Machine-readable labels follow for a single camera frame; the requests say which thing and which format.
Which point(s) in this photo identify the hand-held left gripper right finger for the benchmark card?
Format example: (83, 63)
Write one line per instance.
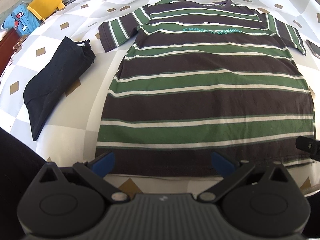
(223, 163)

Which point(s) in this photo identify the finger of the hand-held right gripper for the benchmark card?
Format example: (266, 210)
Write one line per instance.
(308, 146)

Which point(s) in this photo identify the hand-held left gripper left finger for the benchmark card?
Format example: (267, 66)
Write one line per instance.
(103, 162)

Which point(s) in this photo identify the green brown striped t-shirt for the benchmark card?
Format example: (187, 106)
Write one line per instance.
(200, 100)

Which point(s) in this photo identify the black folded garment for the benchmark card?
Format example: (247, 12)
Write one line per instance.
(55, 80)

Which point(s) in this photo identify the smartphone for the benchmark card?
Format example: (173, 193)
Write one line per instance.
(314, 48)

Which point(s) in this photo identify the brown snack packet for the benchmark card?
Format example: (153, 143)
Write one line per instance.
(21, 43)

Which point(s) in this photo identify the wooden cabinet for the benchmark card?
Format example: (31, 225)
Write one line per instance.
(6, 47)

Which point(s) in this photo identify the blue cartoon print cloth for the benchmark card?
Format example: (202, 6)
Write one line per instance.
(20, 20)

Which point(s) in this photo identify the yellow plastic chair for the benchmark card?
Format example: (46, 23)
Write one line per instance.
(45, 2)

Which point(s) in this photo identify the grey green blanket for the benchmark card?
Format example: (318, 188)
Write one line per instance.
(12, 7)

